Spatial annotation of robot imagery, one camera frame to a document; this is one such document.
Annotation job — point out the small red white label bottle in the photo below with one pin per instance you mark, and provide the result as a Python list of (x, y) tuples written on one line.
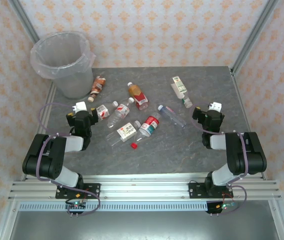
[(104, 111)]

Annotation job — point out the clear bottle blue cap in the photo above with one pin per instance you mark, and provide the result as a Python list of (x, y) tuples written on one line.
[(172, 116)]

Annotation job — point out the brown label bottle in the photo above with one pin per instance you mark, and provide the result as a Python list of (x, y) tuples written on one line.
[(97, 87)]

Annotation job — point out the green and white label bottle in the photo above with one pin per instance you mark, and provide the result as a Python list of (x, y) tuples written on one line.
[(180, 88)]

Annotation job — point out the amber bottle red label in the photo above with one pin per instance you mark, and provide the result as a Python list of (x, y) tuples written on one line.
[(138, 96)]

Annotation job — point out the red teal label bottle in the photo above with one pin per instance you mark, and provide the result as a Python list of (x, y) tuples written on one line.
[(148, 127)]

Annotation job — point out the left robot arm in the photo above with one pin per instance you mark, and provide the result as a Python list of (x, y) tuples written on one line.
[(46, 160)]

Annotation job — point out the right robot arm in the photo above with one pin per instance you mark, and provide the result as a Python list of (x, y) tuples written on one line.
[(247, 155)]

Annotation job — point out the translucent grey plastic bin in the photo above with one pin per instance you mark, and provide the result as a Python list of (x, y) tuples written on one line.
[(74, 85)]

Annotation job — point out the clear plastic bin liner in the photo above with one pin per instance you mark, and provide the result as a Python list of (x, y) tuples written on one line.
[(37, 62)]

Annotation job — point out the clear bottle red white label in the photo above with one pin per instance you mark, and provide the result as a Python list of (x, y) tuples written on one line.
[(120, 113)]

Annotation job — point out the cream label bottle white cap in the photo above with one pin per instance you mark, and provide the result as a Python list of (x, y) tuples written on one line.
[(126, 132)]

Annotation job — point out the metal lower shelf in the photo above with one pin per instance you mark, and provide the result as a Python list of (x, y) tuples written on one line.
[(141, 225)]

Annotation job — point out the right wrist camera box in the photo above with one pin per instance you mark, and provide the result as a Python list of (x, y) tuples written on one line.
[(216, 107)]

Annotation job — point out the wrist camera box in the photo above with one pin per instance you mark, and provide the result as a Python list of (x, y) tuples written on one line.
[(216, 107), (80, 106)]

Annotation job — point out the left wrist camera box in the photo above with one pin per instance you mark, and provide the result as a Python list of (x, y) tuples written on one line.
[(80, 106)]

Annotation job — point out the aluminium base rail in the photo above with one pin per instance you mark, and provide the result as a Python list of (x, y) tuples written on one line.
[(141, 186)]

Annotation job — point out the aluminium frame post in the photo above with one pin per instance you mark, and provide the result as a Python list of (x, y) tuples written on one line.
[(25, 22), (254, 35)]

